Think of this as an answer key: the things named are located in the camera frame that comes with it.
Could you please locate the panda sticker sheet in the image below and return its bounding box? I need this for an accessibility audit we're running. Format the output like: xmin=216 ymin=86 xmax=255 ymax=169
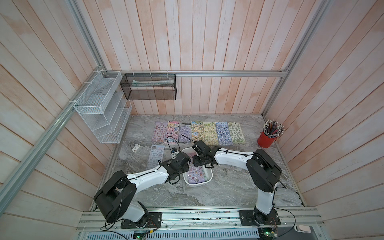
xmin=191 ymin=121 xmax=205 ymax=141

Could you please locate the white wire mesh shelf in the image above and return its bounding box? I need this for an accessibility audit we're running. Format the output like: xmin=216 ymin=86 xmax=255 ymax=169
xmin=74 ymin=71 xmax=132 ymax=144

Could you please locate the green frog sticker sheet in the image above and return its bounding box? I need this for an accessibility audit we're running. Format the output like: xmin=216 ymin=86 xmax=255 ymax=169
xmin=228 ymin=122 xmax=246 ymax=144

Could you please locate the puffy gem sticker sheet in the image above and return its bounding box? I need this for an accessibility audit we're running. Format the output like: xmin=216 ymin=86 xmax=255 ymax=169
xmin=179 ymin=123 xmax=192 ymax=144

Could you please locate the black wire mesh basket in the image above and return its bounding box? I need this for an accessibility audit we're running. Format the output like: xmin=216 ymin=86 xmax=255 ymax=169
xmin=120 ymin=73 xmax=177 ymax=101

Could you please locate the purple animal sticker sheet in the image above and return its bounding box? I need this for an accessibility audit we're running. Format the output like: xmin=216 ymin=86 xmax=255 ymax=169
xmin=187 ymin=154 xmax=207 ymax=185

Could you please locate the bundle of coloured pencils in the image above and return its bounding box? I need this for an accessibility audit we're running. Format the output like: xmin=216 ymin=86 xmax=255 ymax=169
xmin=263 ymin=120 xmax=285 ymax=139

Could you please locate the blue penguin sticker sheet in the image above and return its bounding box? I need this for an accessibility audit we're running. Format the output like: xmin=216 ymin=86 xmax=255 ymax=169
xmin=216 ymin=122 xmax=233 ymax=146

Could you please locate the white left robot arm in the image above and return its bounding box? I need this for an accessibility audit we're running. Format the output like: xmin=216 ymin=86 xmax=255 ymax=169
xmin=94 ymin=152 xmax=191 ymax=228

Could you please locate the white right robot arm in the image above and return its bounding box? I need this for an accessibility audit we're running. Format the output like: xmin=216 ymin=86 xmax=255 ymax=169
xmin=192 ymin=141 xmax=282 ymax=216

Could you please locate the white plastic storage box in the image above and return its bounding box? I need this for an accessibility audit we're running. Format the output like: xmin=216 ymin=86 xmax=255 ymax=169
xmin=182 ymin=148 xmax=213 ymax=187

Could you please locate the red metal pencil bucket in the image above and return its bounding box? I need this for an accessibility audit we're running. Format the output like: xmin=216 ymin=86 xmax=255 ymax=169
xmin=257 ymin=132 xmax=277 ymax=148

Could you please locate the pink cartoon sticker sheet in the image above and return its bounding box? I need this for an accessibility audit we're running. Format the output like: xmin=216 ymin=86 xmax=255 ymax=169
xmin=165 ymin=121 xmax=180 ymax=144

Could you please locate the aluminium mounting rail base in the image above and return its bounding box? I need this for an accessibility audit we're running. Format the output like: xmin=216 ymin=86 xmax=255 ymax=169
xmin=76 ymin=206 xmax=325 ymax=232

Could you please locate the pale pink sticker sheet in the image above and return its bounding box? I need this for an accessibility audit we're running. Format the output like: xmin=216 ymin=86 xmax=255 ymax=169
xmin=152 ymin=122 xmax=168 ymax=143

